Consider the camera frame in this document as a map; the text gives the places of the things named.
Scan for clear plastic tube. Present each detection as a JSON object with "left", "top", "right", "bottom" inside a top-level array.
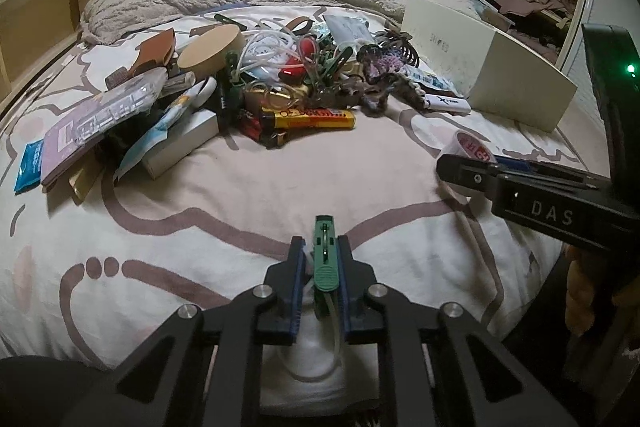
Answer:
[{"left": 287, "top": 294, "right": 346, "bottom": 383}]

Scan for purple crochet piece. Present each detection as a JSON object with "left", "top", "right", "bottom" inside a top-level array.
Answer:
[{"left": 357, "top": 44, "right": 426, "bottom": 112}]

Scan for white louvered door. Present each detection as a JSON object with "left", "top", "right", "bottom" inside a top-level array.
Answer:
[{"left": 555, "top": 0, "right": 640, "bottom": 132}]

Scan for green plastic clothespin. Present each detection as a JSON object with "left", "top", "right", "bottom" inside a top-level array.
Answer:
[
  {"left": 302, "top": 47, "right": 353, "bottom": 85},
  {"left": 310, "top": 215, "right": 341, "bottom": 323}
]

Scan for round wooden lid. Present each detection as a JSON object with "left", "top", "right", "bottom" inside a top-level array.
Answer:
[{"left": 178, "top": 24, "right": 245, "bottom": 75}]

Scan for blue wipe packet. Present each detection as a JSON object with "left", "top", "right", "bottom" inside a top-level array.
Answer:
[{"left": 12, "top": 141, "right": 47, "bottom": 196}]

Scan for clear bag with paper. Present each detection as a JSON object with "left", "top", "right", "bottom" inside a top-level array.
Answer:
[{"left": 327, "top": 14, "right": 375, "bottom": 52}]

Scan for wooden bedside shelf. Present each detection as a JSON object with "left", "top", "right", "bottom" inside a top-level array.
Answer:
[{"left": 0, "top": 0, "right": 151, "bottom": 108}]

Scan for stacked boxes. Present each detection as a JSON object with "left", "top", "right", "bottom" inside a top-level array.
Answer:
[{"left": 472, "top": 0, "right": 516, "bottom": 32}]

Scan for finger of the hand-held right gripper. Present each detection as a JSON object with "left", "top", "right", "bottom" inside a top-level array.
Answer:
[
  {"left": 495, "top": 157, "right": 602, "bottom": 191},
  {"left": 435, "top": 153, "right": 501, "bottom": 198}
]

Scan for brown rough strip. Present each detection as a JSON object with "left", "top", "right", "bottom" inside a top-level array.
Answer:
[{"left": 105, "top": 67, "right": 132, "bottom": 90}]

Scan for brown leather strap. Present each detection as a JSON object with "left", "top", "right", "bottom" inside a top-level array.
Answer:
[{"left": 282, "top": 17, "right": 317, "bottom": 36}]

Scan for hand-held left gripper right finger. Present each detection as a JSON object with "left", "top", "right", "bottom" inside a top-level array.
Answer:
[{"left": 337, "top": 234, "right": 581, "bottom": 427}]

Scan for white flat box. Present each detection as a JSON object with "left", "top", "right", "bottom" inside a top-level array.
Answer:
[{"left": 141, "top": 109, "right": 221, "bottom": 180}]

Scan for clear plastic case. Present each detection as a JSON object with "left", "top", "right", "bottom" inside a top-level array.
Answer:
[{"left": 65, "top": 69, "right": 168, "bottom": 148}]

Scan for clear tubing coil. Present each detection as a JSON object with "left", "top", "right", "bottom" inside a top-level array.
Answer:
[{"left": 242, "top": 19, "right": 321, "bottom": 75}]

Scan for dark hair claw clip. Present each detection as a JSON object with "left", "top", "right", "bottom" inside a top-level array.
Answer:
[{"left": 377, "top": 29, "right": 421, "bottom": 68}]

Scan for black marker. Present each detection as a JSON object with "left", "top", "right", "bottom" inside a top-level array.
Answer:
[{"left": 212, "top": 77, "right": 238, "bottom": 132}]

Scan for person's right hand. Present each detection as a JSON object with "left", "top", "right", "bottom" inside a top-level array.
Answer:
[{"left": 565, "top": 247, "right": 601, "bottom": 339}]

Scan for blue white medicine sachet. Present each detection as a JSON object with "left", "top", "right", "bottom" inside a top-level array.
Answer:
[{"left": 415, "top": 72, "right": 448, "bottom": 95}]

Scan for brown leather case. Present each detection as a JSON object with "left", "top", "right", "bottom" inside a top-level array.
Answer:
[{"left": 132, "top": 29, "right": 176, "bottom": 75}]

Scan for white storage box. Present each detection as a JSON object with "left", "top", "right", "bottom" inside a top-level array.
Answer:
[{"left": 402, "top": 0, "right": 578, "bottom": 134}]

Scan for pink booklet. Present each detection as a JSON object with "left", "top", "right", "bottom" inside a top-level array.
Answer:
[{"left": 40, "top": 103, "right": 118, "bottom": 188}]

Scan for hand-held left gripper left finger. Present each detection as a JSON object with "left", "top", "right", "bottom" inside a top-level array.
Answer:
[{"left": 60, "top": 235, "right": 307, "bottom": 427}]

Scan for wooden block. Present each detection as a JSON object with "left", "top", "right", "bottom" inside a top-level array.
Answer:
[{"left": 67, "top": 152, "right": 108, "bottom": 204}]

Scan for white yellow granule sachet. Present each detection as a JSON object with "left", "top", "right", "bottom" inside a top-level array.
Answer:
[{"left": 112, "top": 79, "right": 218, "bottom": 185}]

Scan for yellow snack bar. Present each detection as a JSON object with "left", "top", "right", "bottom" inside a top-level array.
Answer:
[{"left": 262, "top": 107, "right": 357, "bottom": 131}]

